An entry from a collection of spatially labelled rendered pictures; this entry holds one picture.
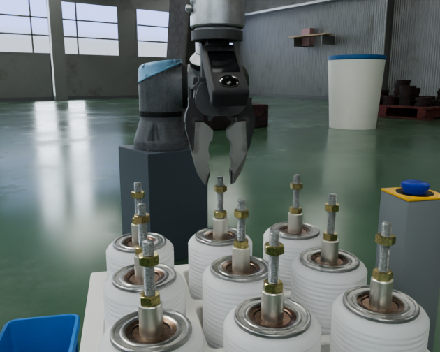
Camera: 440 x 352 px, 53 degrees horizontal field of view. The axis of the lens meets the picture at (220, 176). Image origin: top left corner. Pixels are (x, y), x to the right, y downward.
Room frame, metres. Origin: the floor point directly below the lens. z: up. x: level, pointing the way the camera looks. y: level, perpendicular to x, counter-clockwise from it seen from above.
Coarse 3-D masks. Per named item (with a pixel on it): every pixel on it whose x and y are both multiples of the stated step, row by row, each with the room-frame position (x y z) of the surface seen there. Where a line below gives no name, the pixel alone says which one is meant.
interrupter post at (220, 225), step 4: (216, 220) 0.62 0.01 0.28; (220, 220) 0.62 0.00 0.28; (224, 220) 0.62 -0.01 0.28; (216, 224) 0.62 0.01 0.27; (220, 224) 0.62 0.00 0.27; (224, 224) 0.62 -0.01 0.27; (216, 228) 0.62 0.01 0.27; (220, 228) 0.62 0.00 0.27; (224, 228) 0.62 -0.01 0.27; (216, 232) 0.62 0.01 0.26; (220, 232) 0.62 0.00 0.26; (224, 232) 0.62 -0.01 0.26; (216, 236) 0.62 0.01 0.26; (220, 236) 0.62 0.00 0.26; (224, 236) 0.62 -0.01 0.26
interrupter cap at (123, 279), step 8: (160, 264) 0.52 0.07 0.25; (120, 272) 0.50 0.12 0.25; (128, 272) 0.50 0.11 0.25; (160, 272) 0.50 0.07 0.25; (168, 272) 0.50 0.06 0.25; (112, 280) 0.47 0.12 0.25; (120, 280) 0.48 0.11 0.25; (128, 280) 0.48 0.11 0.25; (160, 280) 0.48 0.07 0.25; (168, 280) 0.48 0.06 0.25; (120, 288) 0.46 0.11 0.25; (128, 288) 0.45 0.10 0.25; (136, 288) 0.45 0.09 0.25; (144, 288) 0.45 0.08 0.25; (160, 288) 0.46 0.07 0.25
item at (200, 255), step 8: (192, 240) 0.62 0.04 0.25; (192, 248) 0.60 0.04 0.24; (200, 248) 0.59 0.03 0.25; (208, 248) 0.59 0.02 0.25; (216, 248) 0.59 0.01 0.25; (224, 248) 0.59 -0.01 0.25; (192, 256) 0.60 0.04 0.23; (200, 256) 0.59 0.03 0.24; (208, 256) 0.59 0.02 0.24; (216, 256) 0.58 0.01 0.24; (192, 264) 0.60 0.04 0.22; (200, 264) 0.59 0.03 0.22; (208, 264) 0.59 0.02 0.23; (192, 272) 0.61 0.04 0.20; (200, 272) 0.59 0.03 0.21; (192, 280) 0.61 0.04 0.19; (200, 280) 0.59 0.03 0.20; (192, 288) 0.61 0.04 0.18; (200, 288) 0.59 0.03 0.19; (192, 296) 0.61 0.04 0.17; (200, 296) 0.59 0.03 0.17
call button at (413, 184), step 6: (408, 180) 0.66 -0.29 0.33; (414, 180) 0.66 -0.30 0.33; (402, 186) 0.65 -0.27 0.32; (408, 186) 0.64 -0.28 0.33; (414, 186) 0.63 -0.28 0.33; (420, 186) 0.63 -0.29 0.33; (426, 186) 0.63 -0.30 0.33; (408, 192) 0.64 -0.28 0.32; (414, 192) 0.64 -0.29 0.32; (420, 192) 0.63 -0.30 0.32
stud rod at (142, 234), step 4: (140, 204) 0.49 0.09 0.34; (144, 204) 0.49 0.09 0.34; (140, 208) 0.48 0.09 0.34; (144, 208) 0.49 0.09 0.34; (140, 212) 0.48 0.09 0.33; (144, 212) 0.49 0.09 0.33; (140, 224) 0.49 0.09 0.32; (144, 224) 0.49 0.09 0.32; (140, 228) 0.48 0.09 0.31; (144, 228) 0.48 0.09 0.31; (140, 232) 0.49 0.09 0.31; (144, 232) 0.49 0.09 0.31; (140, 236) 0.48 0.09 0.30; (144, 236) 0.48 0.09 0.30; (140, 240) 0.48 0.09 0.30; (140, 244) 0.49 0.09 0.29
